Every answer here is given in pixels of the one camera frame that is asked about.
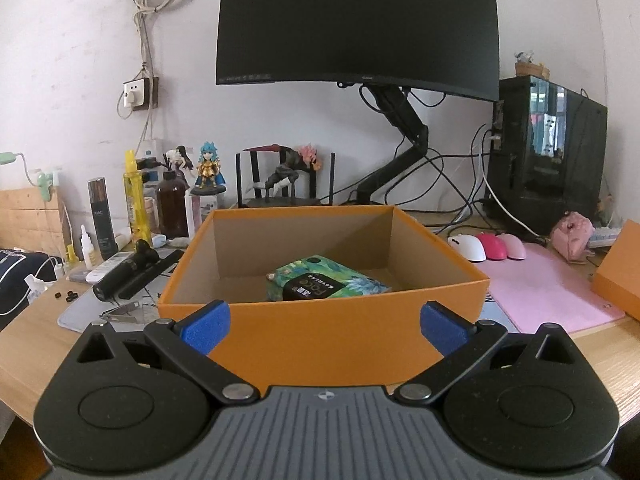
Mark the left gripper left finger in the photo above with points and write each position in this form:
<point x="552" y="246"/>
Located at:
<point x="184" y="347"/>

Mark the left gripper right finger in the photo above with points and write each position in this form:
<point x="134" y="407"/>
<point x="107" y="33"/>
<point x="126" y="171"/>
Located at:
<point x="463" y="346"/>

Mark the metal nail clipper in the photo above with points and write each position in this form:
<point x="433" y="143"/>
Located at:
<point x="126" y="313"/>

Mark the orange cardboard box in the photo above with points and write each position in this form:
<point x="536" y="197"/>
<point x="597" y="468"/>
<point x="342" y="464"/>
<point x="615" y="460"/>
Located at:
<point x="358" y="341"/>

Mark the green tissue pack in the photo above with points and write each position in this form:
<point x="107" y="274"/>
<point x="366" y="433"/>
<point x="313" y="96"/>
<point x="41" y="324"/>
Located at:
<point x="317" y="277"/>

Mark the orange box lid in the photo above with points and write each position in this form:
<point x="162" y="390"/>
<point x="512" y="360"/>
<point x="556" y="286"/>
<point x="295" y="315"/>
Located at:
<point x="617" y="279"/>

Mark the black flat bar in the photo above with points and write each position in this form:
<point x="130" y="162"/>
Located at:
<point x="150" y="274"/>

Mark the black handheld microphone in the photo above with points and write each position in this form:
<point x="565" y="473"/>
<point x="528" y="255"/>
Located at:
<point x="143" y="257"/>

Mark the white computer mouse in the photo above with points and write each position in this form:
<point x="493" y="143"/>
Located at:
<point x="468" y="246"/>

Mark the hot pink computer mouse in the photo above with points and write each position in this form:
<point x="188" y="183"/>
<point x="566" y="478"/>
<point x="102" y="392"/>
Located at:
<point x="494" y="247"/>

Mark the pink desk mat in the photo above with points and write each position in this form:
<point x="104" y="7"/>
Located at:
<point x="543" y="287"/>

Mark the grey printed desk mat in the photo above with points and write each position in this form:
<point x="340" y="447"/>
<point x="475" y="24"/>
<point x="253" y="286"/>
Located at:
<point x="87" y="308"/>

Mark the light pink computer mouse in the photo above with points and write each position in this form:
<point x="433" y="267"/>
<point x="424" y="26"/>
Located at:
<point x="515" y="249"/>

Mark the white remote control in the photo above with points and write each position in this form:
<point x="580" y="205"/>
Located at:
<point x="96" y="274"/>

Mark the black cosmetic bottle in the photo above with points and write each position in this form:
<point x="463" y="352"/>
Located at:
<point x="101" y="215"/>

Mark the yellow tall bottle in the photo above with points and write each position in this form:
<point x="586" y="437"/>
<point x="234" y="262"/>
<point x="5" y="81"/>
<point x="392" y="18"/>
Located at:
<point x="133" y="185"/>

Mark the small white dropper bottle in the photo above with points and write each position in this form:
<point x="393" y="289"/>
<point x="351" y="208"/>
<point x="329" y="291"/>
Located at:
<point x="87" y="248"/>

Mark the brown pump bottle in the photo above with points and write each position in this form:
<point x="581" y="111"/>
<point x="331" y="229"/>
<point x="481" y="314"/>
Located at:
<point x="171" y="193"/>

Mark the pink plush pouch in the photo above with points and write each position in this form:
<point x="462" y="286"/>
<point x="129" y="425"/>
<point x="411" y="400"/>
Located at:
<point x="570" y="236"/>

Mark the blue-haired gold armour figurine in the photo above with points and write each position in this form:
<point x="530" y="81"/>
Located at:
<point x="209" y="178"/>

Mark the black-haired small figurine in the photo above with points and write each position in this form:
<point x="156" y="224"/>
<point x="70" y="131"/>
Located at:
<point x="176" y="159"/>

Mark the dark striped garment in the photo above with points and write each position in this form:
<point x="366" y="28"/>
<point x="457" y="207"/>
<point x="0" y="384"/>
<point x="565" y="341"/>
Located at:
<point x="15" y="267"/>

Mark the pink-haired dark figurine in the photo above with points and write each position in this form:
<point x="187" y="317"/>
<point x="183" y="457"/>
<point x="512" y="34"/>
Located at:
<point x="293" y="183"/>

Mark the black PC tower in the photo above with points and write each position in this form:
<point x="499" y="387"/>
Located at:
<point x="548" y="155"/>

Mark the black curved monitor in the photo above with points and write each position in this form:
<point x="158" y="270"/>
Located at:
<point x="448" y="46"/>

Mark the white wall socket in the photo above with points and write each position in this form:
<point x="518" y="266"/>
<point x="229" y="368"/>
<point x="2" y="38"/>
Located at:
<point x="141" y="93"/>

